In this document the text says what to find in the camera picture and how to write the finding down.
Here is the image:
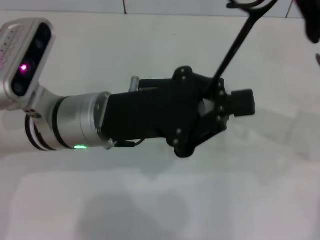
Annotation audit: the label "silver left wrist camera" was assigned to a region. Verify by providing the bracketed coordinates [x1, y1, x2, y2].
[0, 17, 56, 111]

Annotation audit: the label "left gripper grey cable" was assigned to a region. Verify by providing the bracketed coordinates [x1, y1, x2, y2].
[106, 138, 149, 151]

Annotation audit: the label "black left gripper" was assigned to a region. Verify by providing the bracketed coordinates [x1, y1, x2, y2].
[98, 64, 209, 159]

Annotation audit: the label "left gripper silver plug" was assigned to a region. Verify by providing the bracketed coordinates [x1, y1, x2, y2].
[129, 76, 140, 93]

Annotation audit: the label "silver left camera bracket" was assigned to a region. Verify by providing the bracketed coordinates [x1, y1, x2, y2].
[23, 84, 65, 121]

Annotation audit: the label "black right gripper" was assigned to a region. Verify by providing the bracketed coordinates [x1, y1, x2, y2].
[294, 0, 320, 45]

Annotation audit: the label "black glasses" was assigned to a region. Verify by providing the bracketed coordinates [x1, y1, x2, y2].
[204, 0, 279, 98]

